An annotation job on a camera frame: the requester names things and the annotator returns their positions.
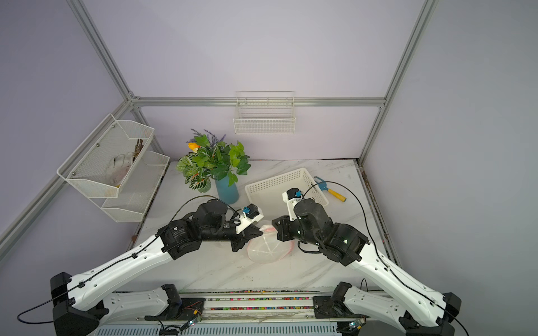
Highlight pink rimmed mesh laundry bag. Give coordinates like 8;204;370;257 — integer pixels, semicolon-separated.
247;224;294;264

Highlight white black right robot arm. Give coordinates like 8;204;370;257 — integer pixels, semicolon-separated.
272;199;461;335

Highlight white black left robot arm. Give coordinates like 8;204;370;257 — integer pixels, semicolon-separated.
50;199;263;335

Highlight cream perforated plastic basket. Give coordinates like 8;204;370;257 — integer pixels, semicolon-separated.
245;168;329;220

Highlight teal vase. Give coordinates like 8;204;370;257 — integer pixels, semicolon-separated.
215;176;240;205

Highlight blue yellow garden fork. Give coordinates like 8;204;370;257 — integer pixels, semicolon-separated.
314;176;347;202

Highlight green artificial plant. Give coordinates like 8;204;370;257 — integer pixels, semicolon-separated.
176;130;252;193

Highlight clear glove in shelf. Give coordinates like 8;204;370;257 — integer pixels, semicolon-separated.
105;152;134;188

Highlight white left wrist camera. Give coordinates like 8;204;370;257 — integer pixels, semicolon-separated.
235;204;263;235

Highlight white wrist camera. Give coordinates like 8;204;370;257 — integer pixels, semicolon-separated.
282;188;303;221
235;204;263;235

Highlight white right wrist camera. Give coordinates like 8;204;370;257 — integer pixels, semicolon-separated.
282;188;303;221

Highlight white mesh lower wall shelf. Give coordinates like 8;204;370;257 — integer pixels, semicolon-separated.
98;151;170;223

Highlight white mesh wall shelf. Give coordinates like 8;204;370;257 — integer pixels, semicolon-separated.
57;114;154;199
98;151;170;223

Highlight white wire wall basket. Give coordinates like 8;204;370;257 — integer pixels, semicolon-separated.
233;90;296;134

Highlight white mesh upper wall shelf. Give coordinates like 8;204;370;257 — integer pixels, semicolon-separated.
57;114;154;199

